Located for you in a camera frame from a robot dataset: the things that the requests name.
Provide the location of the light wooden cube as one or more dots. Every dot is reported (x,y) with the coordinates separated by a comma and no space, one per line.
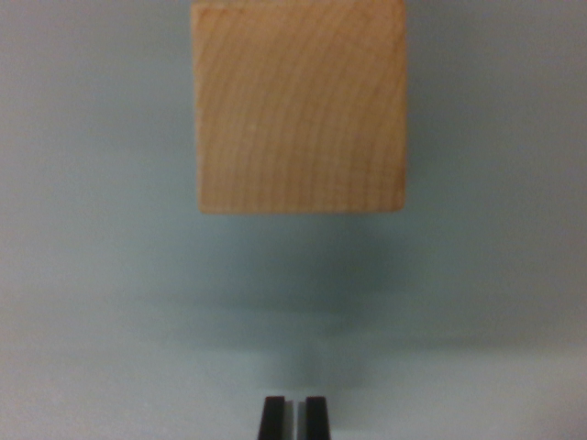
(298,110)

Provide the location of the pale blue plastic tray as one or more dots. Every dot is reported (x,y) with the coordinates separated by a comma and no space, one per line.
(114,275)

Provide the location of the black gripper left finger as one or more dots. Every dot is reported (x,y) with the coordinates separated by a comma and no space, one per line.
(273,421)

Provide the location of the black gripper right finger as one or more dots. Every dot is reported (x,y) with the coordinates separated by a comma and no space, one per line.
(317,421)

